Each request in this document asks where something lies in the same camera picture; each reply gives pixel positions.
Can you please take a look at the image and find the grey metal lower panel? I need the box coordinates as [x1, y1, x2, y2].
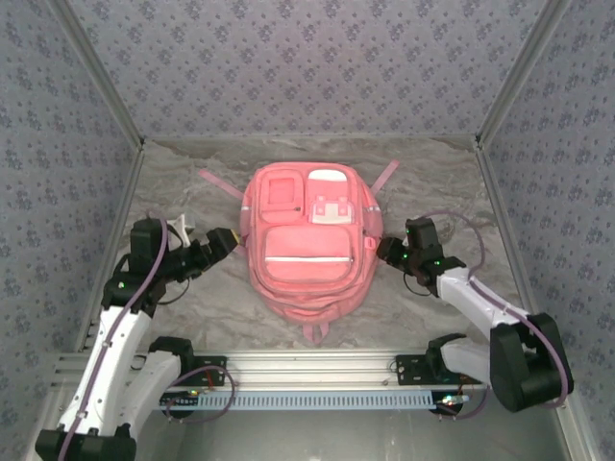
[138, 389, 592, 461]

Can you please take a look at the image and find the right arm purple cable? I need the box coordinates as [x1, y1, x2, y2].
[422, 209, 576, 409]

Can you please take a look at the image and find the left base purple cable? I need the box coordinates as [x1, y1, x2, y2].
[162, 365, 237, 425]

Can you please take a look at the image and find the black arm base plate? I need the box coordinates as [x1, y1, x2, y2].
[395, 353, 484, 387]
[184, 355, 228, 388]

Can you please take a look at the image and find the aluminium frame post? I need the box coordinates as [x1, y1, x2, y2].
[475, 0, 573, 145]
[47, 0, 146, 148]

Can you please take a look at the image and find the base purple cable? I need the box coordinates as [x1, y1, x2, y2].
[434, 381, 492, 422]
[162, 365, 237, 425]

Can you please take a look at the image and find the long aluminium mounting rail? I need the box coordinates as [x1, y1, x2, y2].
[52, 350, 491, 390]

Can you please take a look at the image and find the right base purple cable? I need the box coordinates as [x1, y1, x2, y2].
[434, 381, 492, 422]

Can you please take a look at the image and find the gripper thin black cable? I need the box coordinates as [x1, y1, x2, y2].
[157, 281, 196, 307]
[402, 271, 436, 300]

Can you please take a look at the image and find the black controller board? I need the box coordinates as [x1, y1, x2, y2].
[160, 391, 201, 409]
[434, 391, 470, 414]

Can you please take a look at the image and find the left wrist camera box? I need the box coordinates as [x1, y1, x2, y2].
[167, 213, 194, 247]

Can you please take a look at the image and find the right gripper thin black cable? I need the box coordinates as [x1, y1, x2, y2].
[402, 271, 436, 300]

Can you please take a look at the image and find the pink backpack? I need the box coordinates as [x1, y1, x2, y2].
[197, 158, 401, 345]

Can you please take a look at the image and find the left gripper thin black cable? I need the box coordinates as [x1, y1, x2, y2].
[157, 281, 196, 307]

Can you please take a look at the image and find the blue slotted cable duct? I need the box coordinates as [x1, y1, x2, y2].
[158, 389, 441, 412]

